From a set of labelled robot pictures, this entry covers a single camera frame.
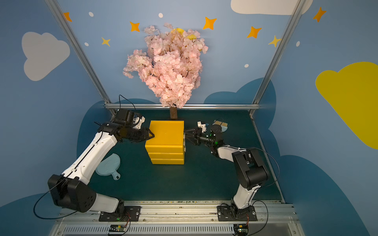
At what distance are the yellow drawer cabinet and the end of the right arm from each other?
0.16ft

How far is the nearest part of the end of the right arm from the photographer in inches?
30.1

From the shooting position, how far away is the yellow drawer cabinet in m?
0.78
